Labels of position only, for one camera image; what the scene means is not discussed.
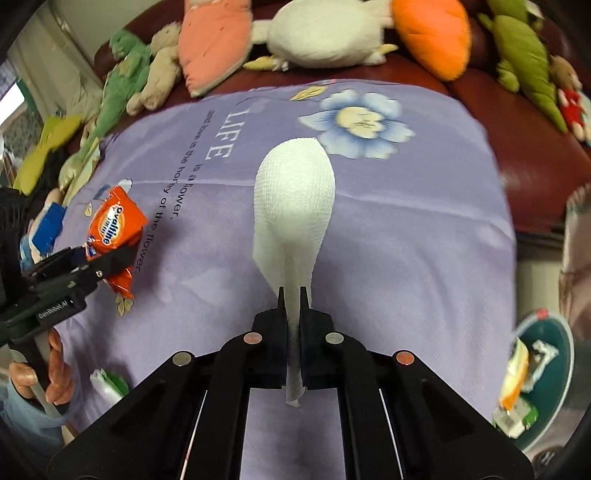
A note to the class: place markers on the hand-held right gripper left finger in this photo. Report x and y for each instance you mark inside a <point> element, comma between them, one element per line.
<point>281,323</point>

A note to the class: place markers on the green carton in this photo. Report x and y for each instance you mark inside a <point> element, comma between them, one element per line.
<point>524,413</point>

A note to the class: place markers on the green dinosaur plush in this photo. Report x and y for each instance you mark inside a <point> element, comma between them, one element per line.
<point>526,69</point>

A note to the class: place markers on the white duck plush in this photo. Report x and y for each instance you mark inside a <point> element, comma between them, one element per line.
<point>323,37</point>

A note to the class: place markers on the orange carrot rabbit plush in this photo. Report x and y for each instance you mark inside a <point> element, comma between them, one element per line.
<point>434,37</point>

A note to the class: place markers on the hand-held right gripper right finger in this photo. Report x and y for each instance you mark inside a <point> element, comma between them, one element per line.
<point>304,323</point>

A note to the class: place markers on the orange snack packet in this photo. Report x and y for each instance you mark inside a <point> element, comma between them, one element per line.
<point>113,221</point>

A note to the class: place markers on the person's left forearm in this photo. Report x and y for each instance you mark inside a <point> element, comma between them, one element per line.
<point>18,420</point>

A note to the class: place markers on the beige bear plush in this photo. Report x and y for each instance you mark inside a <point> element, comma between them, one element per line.
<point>159,64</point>

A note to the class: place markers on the dark red leather sofa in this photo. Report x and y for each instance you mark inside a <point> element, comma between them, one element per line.
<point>531,161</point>

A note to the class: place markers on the brown bear red outfit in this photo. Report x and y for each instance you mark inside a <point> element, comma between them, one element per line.
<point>568,83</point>

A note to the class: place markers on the teal trash bin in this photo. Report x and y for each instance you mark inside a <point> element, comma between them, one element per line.
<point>554,369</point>

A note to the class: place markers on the orange white wrapper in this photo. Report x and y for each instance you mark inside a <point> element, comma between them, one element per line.
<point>515,374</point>

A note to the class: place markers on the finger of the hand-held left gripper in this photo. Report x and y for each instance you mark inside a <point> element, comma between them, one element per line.
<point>108,265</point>
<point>55,262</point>

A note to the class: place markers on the yellow-green plush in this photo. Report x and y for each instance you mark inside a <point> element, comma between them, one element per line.
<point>46,147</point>

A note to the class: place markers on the blue white packet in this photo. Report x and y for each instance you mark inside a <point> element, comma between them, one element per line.
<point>44,233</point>

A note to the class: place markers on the pink grey plaid blanket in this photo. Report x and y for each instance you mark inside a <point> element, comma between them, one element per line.
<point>577,240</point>

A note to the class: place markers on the white paper towel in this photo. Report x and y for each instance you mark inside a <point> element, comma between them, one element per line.
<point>295,207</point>

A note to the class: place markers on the green white wrapper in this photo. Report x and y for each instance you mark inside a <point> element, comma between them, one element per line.
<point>108,385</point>

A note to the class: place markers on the purple floral blanket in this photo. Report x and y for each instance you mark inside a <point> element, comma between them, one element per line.
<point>369,230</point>

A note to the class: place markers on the crumpled white wrapper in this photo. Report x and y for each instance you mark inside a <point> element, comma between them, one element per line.
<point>542,353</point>

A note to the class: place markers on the green crocodile plush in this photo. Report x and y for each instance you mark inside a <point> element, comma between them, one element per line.
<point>120,83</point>

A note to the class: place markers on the person's left hand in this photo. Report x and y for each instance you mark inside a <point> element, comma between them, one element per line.
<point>57,364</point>

